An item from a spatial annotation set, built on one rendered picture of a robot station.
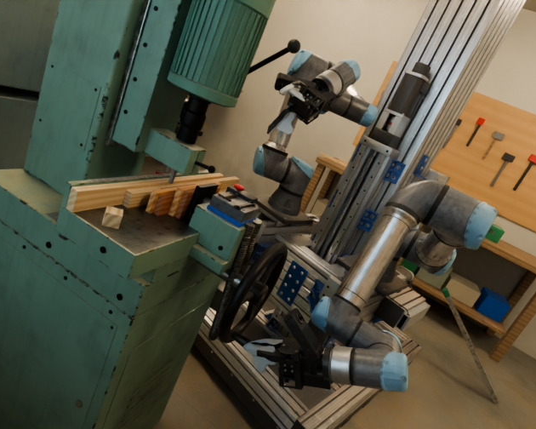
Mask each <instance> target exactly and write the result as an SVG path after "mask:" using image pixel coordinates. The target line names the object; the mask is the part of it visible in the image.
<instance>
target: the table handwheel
mask: <svg viewBox="0 0 536 429"><path fill-rule="evenodd" d="M287 256H288V248H287V246H286V244H285V243H282V242H277V243H273V244H272V245H271V246H269V247H268V248H267V249H266V250H265V251H264V252H263V253H262V254H261V255H260V256H259V257H258V258H257V259H256V261H255V262H254V263H253V264H252V265H251V266H250V267H249V269H248V271H247V272H246V273H245V275H244V276H243V275H241V274H238V276H237V278H236V279H234V281H232V282H233V286H234V287H235V288H236V289H235V291H234V293H233V295H232V296H231V298H230V300H229V302H228V304H227V306H226V308H225V311H224V313H223V316H222V318H221V321H220V326H219V338H220V340H221V341H222V342H223V343H231V342H233V341H234V339H233V338H232V337H231V335H232V334H233V332H234V331H236V332H237V333H239V334H242V333H243V332H244V331H245V330H246V328H247V327H248V326H249V325H250V324H251V323H252V322H253V320H254V319H255V317H256V316H257V315H258V313H259V311H260V310H261V308H262V307H263V305H264V304H265V302H266V301H267V299H268V297H269V296H270V294H271V292H272V290H273V289H274V287H275V285H276V283H277V280H278V278H279V277H280V275H281V273H282V269H283V268H284V265H285V262H286V259H287ZM272 259H273V260H272ZM270 262H271V263H270ZM269 263H270V265H269V266H268V267H267V269H266V270H265V272H264V273H263V275H262V276H261V278H260V279H259V280H258V279H257V278H258V276H259V275H260V273H262V271H263V270H264V269H265V267H266V266H267V265H268V264H269ZM197 264H199V265H201V266H203V267H204V268H206V269H207V270H209V271H210V272H212V273H213V274H215V275H216V276H218V277H220V278H221V279H223V280H224V281H227V279H228V277H229V274H230V273H229V272H230V268H229V269H228V270H226V271H224V272H222V273H221V274H217V273H216V272H214V271H212V270H210V269H209V268H207V267H206V266H205V265H203V264H202V263H200V262H197ZM266 280H267V281H266ZM247 301H248V309H247V311H246V314H245V315H244V316H243V318H242V319H241V320H240V321H239V322H238V323H237V325H236V326H234V327H233V328H232V329H231V326H232V324H233V321H234V319H235V317H236V314H237V312H238V310H239V308H240V306H241V305H242V304H244V303H245V302H247Z"/></svg>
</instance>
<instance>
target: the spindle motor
mask: <svg viewBox="0 0 536 429"><path fill-rule="evenodd" d="M275 1H276V0H192V2H191V6H190V10H189V13H188V15H187V18H186V21H185V25H184V28H183V31H182V34H181V37H180V41H179V44H178V47H177V50H176V53H175V56H174V60H173V63H172V65H171V70H170V71H169V74H168V80H169V81H170V82H171V83H172V84H173V85H174V86H176V87H177V88H179V89H181V90H183V91H185V92H186V93H189V94H192V95H194V96H196V97H198V98H200V99H203V100H206V101H208V102H211V103H214V104H216V105H219V106H224V107H233V108H234V107H235V106H236V104H237V100H238V98H239V95H240V93H241V91H242V87H243V85H244V82H245V80H246V77H247V75H248V71H249V69H250V66H251V64H252V62H253V59H254V56H255V53H256V51H257V48H258V47H259V42H260V40H261V38H262V35H263V33H264V30H265V27H266V24H267V21H268V19H269V18H270V15H271V11H272V9H273V7H274V4H275Z"/></svg>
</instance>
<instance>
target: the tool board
mask: <svg viewBox="0 0 536 429"><path fill-rule="evenodd" d="M397 64H398V62H396V61H394V60H393V62H392V64H391V67H390V69H389V71H388V72H387V74H386V76H385V79H384V81H383V82H382V84H381V86H380V89H379V92H378V93H377V95H376V97H375V99H374V101H373V104H372V105H374V106H377V105H378V103H379V100H380V98H381V96H382V94H383V93H384V91H385V88H386V86H387V84H388V82H389V81H390V79H391V76H392V74H393V72H394V70H395V69H396V66H397ZM431 169H434V170H435V171H437V172H440V173H442V174H444V175H446V176H448V177H450V179H449V181H448V183H447V185H448V186H451V187H452V188H454V189H456V190H458V191H460V192H463V193H465V194H467V195H469V196H471V197H473V198H476V199H478V200H480V201H482V202H485V203H487V204H488V205H490V206H492V207H494V208H496V209H497V212H498V214H499V215H502V216H504V217H505V218H508V219H510V220H513V221H515V222H516V223H518V224H520V225H522V226H525V227H527V228H529V229H531V230H533V231H535V232H536V115H535V114H533V113H531V112H527V111H524V110H522V109H520V108H517V107H515V106H511V105H509V104H506V103H504V102H502V101H499V100H496V99H493V98H491V97H488V96H486V95H484V94H480V93H477V92H475V91H474V92H473V94H472V96H471V97H470V99H469V101H468V103H467V104H466V106H465V109H464V110H463V111H462V113H461V115H460V116H459V119H458V121H457V122H456V124H455V125H454V126H453V129H452V131H451V132H450V134H449V136H448V137H447V139H446V141H445V143H444V144H443V146H442V149H441V150H440V151H439V153H438V155H437V156H436V159H435V161H434V162H433V164H432V165H431Z"/></svg>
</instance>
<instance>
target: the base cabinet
mask: <svg viewBox="0 0 536 429"><path fill-rule="evenodd" d="M220 280H221V278H220V277H218V276H216V275H215V274H211V275H209V276H208V277H206V278H204V279H202V280H201V281H199V282H197V283H194V284H193V285H192V286H190V287H188V288H186V289H184V290H182V291H180V292H179V293H178V294H176V295H173V296H172V297H170V298H168V299H166V300H165V301H163V302H161V303H159V304H157V305H156V306H154V307H152V308H151V309H149V310H147V311H145V312H143V313H141V314H140V315H138V316H136V317H130V316H129V315H128V314H127V313H126V312H124V311H123V310H121V309H120V308H119V307H117V306H116V305H114V304H113V303H112V302H110V301H109V300H108V299H107V298H106V297H104V296H103V295H101V294H100V293H98V292H97V291H96V290H94V289H93V288H91V287H90V286H89V285H87V284H86V283H85V282H84V281H83V280H81V279H80V278H78V277H77V276H75V275H74V274H73V273H71V272H70V271H68V270H67V269H66V268H64V267H63V266H62V265H61V264H60V263H58V262H57V261H55V260H54V259H52V258H51V257H50V256H48V255H47V254H45V253H44V252H43V251H42V250H41V249H39V248H38V247H36V246H35V245H34V244H32V243H31V242H29V241H28V240H27V239H25V238H24V237H22V236H21V235H20V234H19V233H18V232H16V231H15V230H13V229H12V228H11V227H9V226H8V225H6V224H5V223H4V222H2V221H1V220H0V429H151V428H152V427H153V426H154V425H155V424H156V423H157V422H158V421H159V420H160V419H161V418H162V415H163V412H164V410H165V408H166V406H167V403H168V400H169V398H170V396H171V394H172V392H173V389H174V387H175V384H176V382H177V380H178V378H179V376H180V372H181V370H182V369H183V367H184V364H185V361H186V359H187V357H188V355H189V352H190V350H191V347H192V345H193V343H194V341H195V339H196V337H197V333H198V331H199V329H200V327H201V325H202V321H203V319H204V318H205V315H206V313H207V311H208V308H209V306H210V304H211V301H212V299H213V298H214V294H215V292H216V289H217V288H218V286H219V284H220Z"/></svg>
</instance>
